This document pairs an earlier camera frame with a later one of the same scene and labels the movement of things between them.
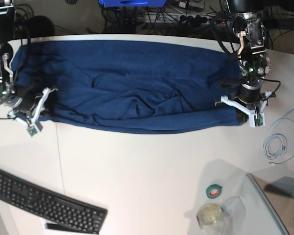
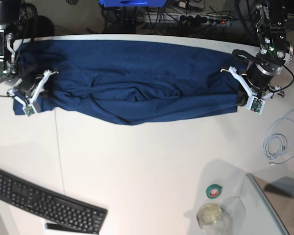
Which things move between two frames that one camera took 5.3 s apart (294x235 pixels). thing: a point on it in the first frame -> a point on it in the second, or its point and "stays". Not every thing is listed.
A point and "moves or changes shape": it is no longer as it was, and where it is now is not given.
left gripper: [26, 103] -> [25, 83]
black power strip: [199, 20] stays
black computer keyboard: [19, 193] stays
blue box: [133, 3] stays
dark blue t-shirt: [136, 86] moves or changes shape
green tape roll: [213, 191] stays
